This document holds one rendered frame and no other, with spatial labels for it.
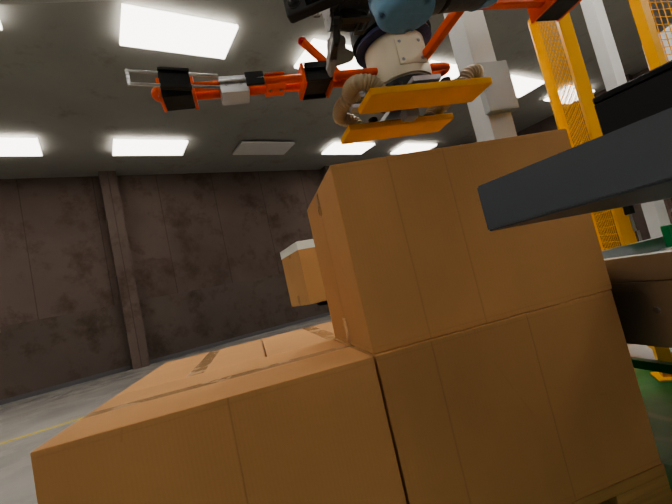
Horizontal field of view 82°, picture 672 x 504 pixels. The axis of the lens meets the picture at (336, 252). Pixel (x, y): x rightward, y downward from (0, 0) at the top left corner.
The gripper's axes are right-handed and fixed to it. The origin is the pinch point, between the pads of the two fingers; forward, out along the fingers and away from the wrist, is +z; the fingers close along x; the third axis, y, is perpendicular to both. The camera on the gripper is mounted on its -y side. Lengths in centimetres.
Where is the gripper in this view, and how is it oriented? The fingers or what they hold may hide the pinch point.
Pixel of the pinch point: (320, 47)
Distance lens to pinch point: 101.2
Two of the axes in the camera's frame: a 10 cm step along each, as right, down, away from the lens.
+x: -2.2, -9.7, 0.9
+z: -2.3, 1.4, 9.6
